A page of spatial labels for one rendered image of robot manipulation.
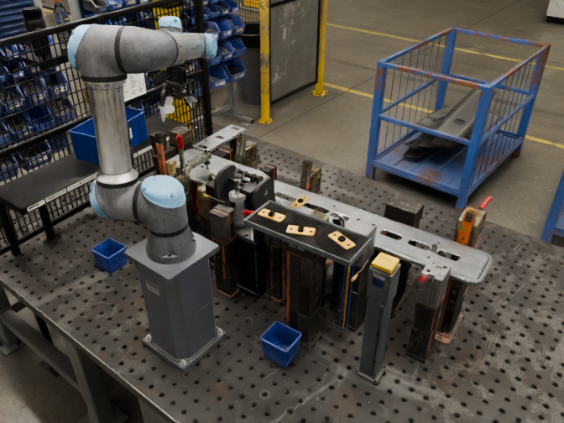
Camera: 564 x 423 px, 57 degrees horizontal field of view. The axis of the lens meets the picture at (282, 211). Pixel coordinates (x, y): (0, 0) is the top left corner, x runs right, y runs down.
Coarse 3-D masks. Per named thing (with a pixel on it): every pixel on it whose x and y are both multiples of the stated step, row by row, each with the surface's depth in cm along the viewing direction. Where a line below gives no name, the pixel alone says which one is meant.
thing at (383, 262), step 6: (378, 258) 146; (384, 258) 146; (390, 258) 146; (396, 258) 146; (372, 264) 145; (378, 264) 144; (384, 264) 144; (390, 264) 144; (396, 264) 145; (384, 270) 143; (390, 270) 142
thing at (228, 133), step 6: (228, 126) 258; (234, 126) 258; (222, 132) 252; (228, 132) 252; (234, 132) 252; (204, 138) 246; (210, 138) 246; (216, 138) 246; (222, 138) 246; (228, 138) 246; (198, 144) 241; (204, 144) 241; (210, 144) 241; (216, 144) 241; (222, 144) 243; (204, 150) 236; (210, 150) 237
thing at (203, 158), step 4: (204, 152) 217; (208, 152) 219; (196, 156) 216; (200, 156) 216; (204, 156) 216; (208, 156) 217; (192, 160) 213; (196, 160) 213; (200, 160) 213; (204, 160) 216; (208, 160) 221; (188, 164) 210; (192, 164) 210; (196, 164) 212; (176, 168) 208; (184, 168) 207; (192, 168) 211
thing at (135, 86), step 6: (132, 78) 243; (138, 78) 246; (144, 78) 249; (126, 84) 241; (132, 84) 244; (138, 84) 247; (144, 84) 250; (126, 90) 242; (132, 90) 245; (138, 90) 248; (144, 90) 251; (126, 96) 243; (132, 96) 246; (138, 96) 249; (126, 102) 244
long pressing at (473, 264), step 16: (176, 160) 228; (224, 160) 228; (192, 176) 217; (288, 192) 206; (304, 192) 206; (304, 208) 197; (336, 208) 197; (352, 208) 197; (384, 224) 188; (400, 224) 188; (384, 240) 180; (400, 240) 180; (416, 240) 180; (432, 240) 180; (448, 240) 181; (400, 256) 173; (416, 256) 173; (432, 256) 173; (464, 256) 173; (480, 256) 173; (464, 272) 166; (480, 272) 166
